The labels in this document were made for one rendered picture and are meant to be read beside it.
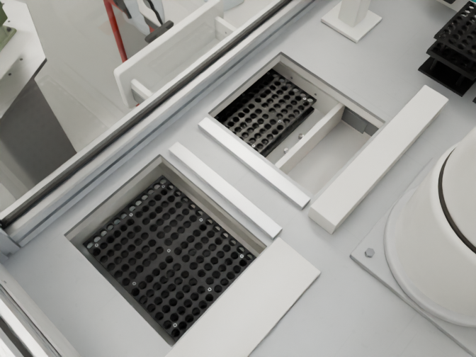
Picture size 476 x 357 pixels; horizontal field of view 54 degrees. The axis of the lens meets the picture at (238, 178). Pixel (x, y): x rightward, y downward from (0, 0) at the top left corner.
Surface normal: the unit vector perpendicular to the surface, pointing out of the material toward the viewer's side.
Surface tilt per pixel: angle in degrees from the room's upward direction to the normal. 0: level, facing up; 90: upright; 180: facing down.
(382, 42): 0
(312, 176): 0
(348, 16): 90
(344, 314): 0
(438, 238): 90
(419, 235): 90
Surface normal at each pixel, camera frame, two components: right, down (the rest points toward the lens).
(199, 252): 0.00, -0.47
